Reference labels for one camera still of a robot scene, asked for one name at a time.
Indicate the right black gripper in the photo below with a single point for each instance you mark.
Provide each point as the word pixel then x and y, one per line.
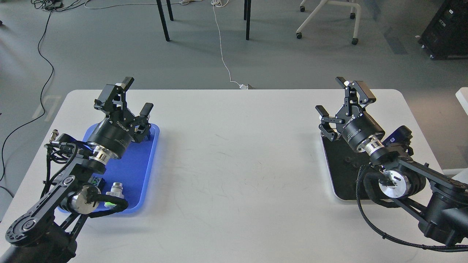
pixel 352 122

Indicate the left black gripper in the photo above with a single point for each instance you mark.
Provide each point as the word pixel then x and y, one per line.
pixel 120 127

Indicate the small black gear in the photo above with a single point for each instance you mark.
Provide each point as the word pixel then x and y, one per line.
pixel 352 162

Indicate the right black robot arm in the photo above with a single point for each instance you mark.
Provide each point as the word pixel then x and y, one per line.
pixel 391 178

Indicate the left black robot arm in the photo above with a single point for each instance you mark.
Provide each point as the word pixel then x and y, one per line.
pixel 47 232

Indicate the silver metal tray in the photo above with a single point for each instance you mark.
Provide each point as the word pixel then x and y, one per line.
pixel 343 178

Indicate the white rolling chair base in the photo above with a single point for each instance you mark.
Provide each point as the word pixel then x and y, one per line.
pixel 312 24

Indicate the red emergency stop button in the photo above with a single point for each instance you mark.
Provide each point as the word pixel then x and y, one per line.
pixel 98 182

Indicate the silver green push button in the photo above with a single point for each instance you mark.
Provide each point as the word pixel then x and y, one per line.
pixel 115 191

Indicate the black equipment case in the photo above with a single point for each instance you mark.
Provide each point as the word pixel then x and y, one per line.
pixel 445 37

